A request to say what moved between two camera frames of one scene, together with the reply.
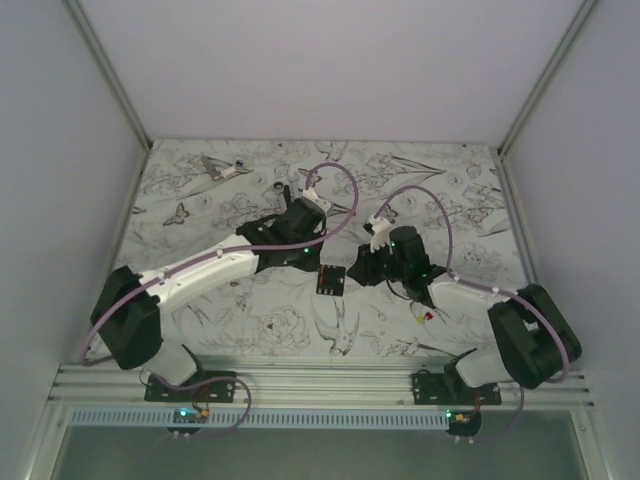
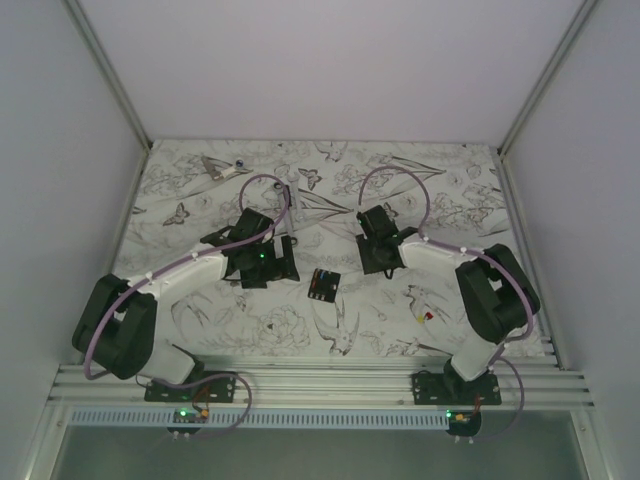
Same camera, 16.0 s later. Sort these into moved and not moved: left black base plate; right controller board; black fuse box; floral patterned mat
Moved: black fuse box
Not moved: floral patterned mat; left black base plate; right controller board
